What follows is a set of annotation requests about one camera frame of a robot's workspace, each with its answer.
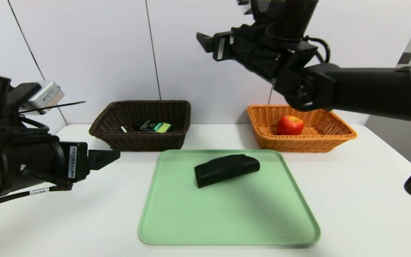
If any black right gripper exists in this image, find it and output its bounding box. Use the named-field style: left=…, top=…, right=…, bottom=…
left=196, top=27, right=259, bottom=73

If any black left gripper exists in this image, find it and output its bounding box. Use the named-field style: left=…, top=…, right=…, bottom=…
left=1, top=141, right=121, bottom=187

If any black square toiletry bottle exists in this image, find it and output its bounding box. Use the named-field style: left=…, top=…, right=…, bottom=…
left=134, top=120, right=172, bottom=133

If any red apple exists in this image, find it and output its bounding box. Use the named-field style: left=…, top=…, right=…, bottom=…
left=277, top=115, right=304, bottom=136

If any dark brown wicker basket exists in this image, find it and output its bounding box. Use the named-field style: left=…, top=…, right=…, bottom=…
left=89, top=100, right=192, bottom=152

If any orange wicker basket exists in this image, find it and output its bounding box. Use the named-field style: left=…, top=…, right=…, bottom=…
left=247, top=104, right=357, bottom=153

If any black glasses case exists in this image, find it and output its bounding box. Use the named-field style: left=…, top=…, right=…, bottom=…
left=194, top=154, right=260, bottom=188

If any light green plastic tray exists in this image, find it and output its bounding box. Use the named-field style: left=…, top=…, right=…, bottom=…
left=137, top=149, right=321, bottom=246

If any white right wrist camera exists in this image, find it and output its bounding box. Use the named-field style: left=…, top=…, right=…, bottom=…
left=237, top=0, right=265, bottom=15

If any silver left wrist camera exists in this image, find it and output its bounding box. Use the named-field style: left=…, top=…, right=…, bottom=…
left=20, top=81, right=65, bottom=115

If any thin tagged left arm cable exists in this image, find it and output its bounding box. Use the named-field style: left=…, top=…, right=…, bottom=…
left=0, top=187, right=72, bottom=210

